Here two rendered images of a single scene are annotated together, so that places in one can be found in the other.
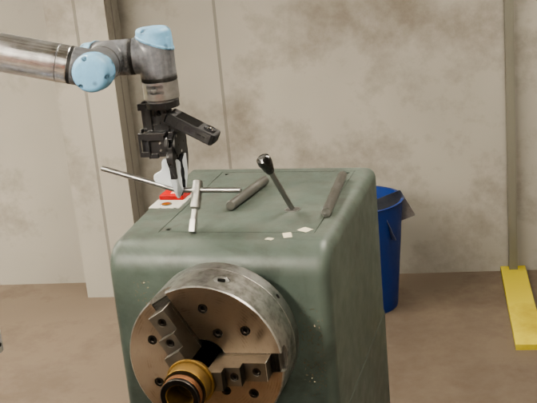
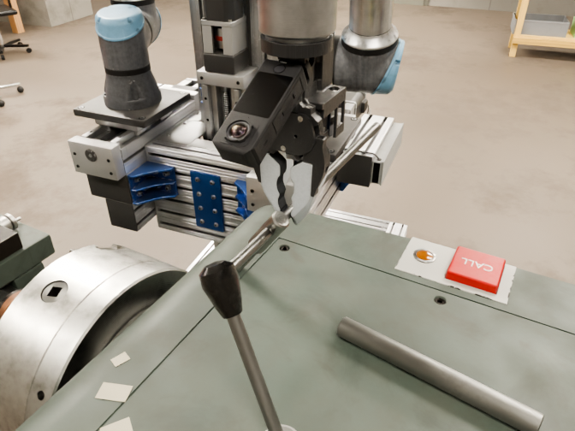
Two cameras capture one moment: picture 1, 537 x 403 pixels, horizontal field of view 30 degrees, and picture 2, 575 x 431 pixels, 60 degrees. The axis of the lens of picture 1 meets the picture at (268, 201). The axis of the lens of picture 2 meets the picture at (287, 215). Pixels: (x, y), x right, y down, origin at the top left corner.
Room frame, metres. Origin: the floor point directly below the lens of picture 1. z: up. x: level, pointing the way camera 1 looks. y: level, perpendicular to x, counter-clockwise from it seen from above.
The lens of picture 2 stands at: (2.17, -0.29, 1.66)
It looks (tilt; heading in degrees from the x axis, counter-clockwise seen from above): 34 degrees down; 102
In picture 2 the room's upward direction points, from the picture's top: straight up
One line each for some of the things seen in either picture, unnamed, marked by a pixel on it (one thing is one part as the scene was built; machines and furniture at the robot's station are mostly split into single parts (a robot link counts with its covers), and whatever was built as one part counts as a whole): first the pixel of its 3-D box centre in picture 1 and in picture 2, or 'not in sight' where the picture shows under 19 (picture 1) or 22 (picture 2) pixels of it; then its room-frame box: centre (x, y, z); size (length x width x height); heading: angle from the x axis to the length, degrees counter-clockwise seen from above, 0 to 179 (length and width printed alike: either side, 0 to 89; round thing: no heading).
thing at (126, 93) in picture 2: not in sight; (130, 82); (1.50, 0.90, 1.21); 0.15 x 0.15 x 0.10
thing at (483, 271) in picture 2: (175, 195); (475, 270); (2.30, 0.22, 1.26); 0.06 x 0.06 x 0.02; 73
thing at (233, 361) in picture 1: (245, 368); not in sight; (1.71, 0.07, 1.08); 0.12 x 0.11 x 0.05; 73
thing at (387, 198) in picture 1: (364, 247); not in sight; (4.43, -0.43, 0.28); 0.49 x 0.45 x 0.57; 83
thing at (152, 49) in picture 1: (154, 53); not in sight; (2.08, 0.21, 1.63); 0.09 x 0.08 x 0.11; 86
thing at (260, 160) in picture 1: (264, 164); (222, 286); (2.06, 0.00, 1.38); 0.04 x 0.03 x 0.05; 163
